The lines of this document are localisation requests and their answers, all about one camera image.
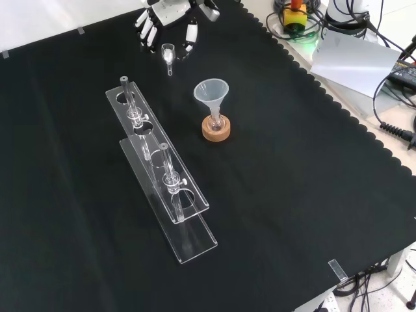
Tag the clear tape strip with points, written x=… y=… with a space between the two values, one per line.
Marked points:
x=338 y=270

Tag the grey tape piece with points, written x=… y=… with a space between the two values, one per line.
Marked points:
x=81 y=31
x=5 y=54

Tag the black power adapter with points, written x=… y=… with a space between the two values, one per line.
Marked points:
x=404 y=73

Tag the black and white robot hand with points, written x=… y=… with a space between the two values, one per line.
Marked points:
x=169 y=13

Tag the black bench cloth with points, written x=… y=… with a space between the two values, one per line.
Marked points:
x=276 y=195

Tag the translucent plastic funnel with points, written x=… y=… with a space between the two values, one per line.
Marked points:
x=211 y=92

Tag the yellow stop button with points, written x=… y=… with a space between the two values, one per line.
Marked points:
x=294 y=19

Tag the white power strip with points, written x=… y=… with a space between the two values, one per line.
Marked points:
x=328 y=304

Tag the clear acrylic funnel stand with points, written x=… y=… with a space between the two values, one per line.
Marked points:
x=201 y=237

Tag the white table leg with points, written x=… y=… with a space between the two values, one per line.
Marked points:
x=396 y=263

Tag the small round-bottom glass flask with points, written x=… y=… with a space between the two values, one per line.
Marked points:
x=216 y=125

